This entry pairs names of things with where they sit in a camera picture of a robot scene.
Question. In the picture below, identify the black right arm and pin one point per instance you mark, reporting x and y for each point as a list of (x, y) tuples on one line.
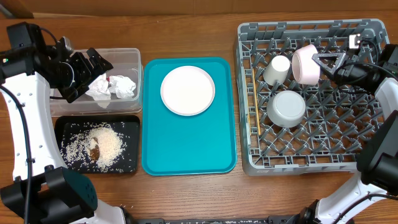
[(376, 177)]

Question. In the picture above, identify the white cup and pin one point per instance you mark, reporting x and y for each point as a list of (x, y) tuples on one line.
[(277, 70)]

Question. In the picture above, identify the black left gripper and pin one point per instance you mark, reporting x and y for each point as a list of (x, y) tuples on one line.
[(89, 73)]

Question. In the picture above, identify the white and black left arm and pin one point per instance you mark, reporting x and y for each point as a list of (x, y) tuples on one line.
[(44, 190)]

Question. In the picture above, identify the black tray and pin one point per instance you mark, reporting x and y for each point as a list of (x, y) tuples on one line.
[(128, 125)]

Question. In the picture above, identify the white tissue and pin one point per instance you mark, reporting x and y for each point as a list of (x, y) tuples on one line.
[(120, 86)]

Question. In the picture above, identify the brown food piece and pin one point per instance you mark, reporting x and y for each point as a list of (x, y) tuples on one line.
[(94, 149)]

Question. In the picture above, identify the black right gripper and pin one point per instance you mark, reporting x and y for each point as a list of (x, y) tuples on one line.
[(347, 63)]

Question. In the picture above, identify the large white plate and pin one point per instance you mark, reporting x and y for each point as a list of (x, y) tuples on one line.
[(187, 90)]

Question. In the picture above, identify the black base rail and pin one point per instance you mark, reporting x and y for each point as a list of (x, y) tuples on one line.
[(273, 219)]

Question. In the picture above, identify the grey bowl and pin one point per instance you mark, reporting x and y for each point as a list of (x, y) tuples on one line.
[(286, 109)]

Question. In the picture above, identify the grey dish rack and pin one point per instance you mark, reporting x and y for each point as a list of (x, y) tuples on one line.
[(338, 120)]

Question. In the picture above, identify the small pink plate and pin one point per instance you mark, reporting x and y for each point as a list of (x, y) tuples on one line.
[(305, 70)]

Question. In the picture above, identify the white rice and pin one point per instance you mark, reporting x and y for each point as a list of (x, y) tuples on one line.
[(75, 144)]

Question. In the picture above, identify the teal plastic tray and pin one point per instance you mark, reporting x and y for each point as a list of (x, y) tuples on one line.
[(183, 145)]

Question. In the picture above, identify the clear plastic bin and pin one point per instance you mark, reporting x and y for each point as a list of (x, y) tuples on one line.
[(126, 62)]

